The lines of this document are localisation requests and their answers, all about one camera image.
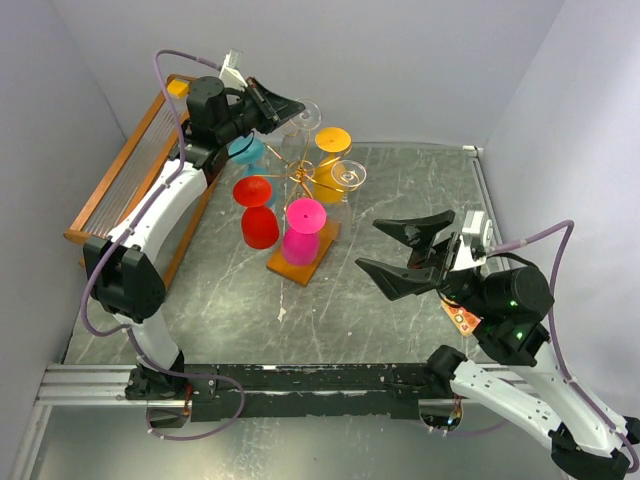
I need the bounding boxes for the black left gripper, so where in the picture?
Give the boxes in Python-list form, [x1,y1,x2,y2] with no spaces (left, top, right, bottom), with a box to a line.
[219,77,308,145]

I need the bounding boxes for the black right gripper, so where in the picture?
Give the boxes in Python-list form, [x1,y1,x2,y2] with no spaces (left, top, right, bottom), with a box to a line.
[354,209,495,318]

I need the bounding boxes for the clear wine glass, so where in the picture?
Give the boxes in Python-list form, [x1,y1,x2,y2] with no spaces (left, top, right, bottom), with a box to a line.
[280,99,322,163]
[331,160,367,203]

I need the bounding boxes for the blue wine glass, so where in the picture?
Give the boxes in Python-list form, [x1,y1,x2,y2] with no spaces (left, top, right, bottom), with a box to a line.
[228,137,277,208]

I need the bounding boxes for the yellow wine glass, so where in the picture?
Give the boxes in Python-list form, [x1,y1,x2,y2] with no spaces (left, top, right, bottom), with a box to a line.
[312,127,352,204]

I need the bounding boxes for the magenta wine glass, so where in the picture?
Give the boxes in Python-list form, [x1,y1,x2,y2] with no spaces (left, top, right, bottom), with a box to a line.
[281,198,327,266]

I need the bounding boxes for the red wine glass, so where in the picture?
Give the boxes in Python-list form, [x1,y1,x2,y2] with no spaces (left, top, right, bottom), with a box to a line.
[232,176,280,250]

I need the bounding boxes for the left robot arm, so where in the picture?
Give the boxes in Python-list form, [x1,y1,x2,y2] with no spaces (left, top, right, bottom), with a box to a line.
[83,76,305,400]

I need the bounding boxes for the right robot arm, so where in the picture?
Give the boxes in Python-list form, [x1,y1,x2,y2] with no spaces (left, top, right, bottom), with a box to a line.
[356,210,639,479]

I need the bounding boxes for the yellow block on rack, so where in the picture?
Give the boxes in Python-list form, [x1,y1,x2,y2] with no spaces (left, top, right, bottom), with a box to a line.
[167,78,190,99]

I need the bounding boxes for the wooden dish rack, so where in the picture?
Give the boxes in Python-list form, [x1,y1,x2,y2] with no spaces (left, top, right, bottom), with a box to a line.
[64,94,218,286]

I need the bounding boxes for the orange printed card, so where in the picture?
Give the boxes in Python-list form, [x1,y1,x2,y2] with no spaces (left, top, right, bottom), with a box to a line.
[441,300,481,337]

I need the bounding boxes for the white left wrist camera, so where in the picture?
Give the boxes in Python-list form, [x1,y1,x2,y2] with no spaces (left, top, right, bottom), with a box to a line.
[219,49,247,90]

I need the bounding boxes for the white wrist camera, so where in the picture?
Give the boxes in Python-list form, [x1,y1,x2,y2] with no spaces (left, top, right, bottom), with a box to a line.
[219,49,247,90]
[453,210,493,271]

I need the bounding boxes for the gold wire wine glass rack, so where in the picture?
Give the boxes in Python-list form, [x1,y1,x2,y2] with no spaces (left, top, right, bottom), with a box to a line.
[267,127,352,286]

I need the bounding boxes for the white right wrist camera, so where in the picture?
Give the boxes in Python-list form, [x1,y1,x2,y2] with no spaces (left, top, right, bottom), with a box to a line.
[453,210,493,271]

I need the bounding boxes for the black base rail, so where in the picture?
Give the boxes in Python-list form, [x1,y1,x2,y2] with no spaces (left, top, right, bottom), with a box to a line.
[124,362,469,426]

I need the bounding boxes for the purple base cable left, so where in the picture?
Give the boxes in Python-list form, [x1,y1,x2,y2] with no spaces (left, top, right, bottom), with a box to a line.
[144,372,246,442]

